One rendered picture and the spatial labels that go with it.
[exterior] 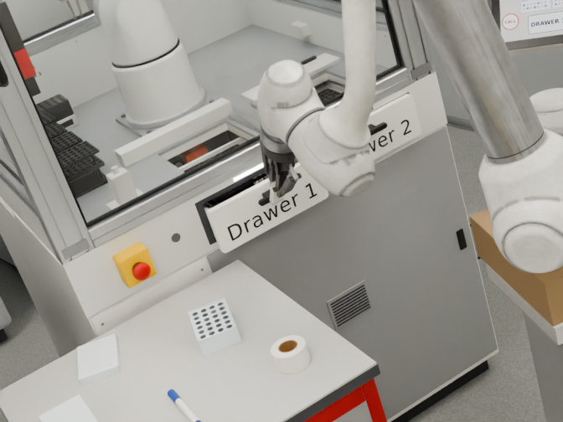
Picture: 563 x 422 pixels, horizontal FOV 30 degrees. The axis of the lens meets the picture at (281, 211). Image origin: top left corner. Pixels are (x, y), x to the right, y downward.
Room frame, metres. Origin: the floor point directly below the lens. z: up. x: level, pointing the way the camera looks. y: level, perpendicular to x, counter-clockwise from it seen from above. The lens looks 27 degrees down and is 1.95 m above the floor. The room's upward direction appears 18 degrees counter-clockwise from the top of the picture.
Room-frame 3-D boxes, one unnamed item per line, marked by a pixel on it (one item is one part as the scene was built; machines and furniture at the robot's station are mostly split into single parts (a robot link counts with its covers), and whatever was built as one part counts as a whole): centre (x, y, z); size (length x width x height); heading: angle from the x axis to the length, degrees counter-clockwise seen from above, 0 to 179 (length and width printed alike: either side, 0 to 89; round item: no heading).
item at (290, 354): (1.67, 0.07, 0.78); 0.07 x 0.07 x 0.04
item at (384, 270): (2.64, 0.17, 0.40); 1.03 x 0.95 x 0.80; 111
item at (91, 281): (2.64, 0.18, 0.87); 1.02 x 0.95 x 0.14; 111
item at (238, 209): (2.13, 0.02, 0.87); 0.29 x 0.02 x 0.11; 111
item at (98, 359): (1.89, 0.47, 0.77); 0.13 x 0.09 x 0.02; 3
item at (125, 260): (2.04, 0.34, 0.88); 0.07 x 0.05 x 0.07; 111
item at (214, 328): (1.86, 0.21, 0.78); 0.12 x 0.08 x 0.04; 6
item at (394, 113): (2.29, -0.25, 0.87); 0.29 x 0.02 x 0.11; 111
